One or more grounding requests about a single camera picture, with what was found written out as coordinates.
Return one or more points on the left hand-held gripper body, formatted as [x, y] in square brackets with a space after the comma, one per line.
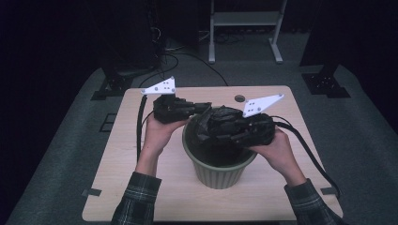
[170, 109]

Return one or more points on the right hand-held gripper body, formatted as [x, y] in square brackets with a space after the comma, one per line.
[263, 129]

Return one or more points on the black plastic garbage bag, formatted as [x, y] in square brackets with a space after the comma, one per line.
[219, 117]

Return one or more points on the green plastic bucket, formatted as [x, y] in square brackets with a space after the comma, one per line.
[216, 176]

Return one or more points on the person's right hand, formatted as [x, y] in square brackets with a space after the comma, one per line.
[280, 153]

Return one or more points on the person's left hand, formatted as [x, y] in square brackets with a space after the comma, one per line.
[156, 136]

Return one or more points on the round dark table grommet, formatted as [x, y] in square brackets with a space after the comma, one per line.
[239, 98]

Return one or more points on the black stand base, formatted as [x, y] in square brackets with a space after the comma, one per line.
[327, 84]
[114, 84]

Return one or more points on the dark cabinet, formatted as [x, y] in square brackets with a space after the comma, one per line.
[131, 34]

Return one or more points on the grey tape strip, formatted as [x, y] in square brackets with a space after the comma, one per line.
[328, 191]
[91, 192]

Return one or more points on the white metal stand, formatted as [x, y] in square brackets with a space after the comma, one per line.
[245, 18]

